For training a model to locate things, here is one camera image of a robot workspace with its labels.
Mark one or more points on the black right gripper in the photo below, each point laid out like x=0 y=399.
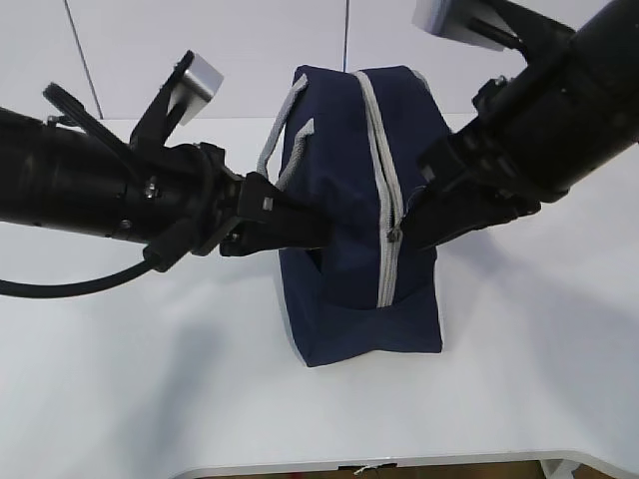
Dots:
x=491 y=172

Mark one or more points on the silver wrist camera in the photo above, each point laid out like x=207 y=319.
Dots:
x=197 y=84
x=474 y=23

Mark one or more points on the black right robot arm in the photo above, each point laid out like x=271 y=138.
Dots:
x=572 y=109

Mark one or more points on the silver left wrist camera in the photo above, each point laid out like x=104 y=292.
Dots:
x=197 y=84

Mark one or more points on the navy blue lunch bag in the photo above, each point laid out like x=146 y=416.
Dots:
x=350 y=147

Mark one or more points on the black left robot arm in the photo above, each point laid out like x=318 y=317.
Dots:
x=56 y=178

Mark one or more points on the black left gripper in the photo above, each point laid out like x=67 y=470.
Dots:
x=192 y=202

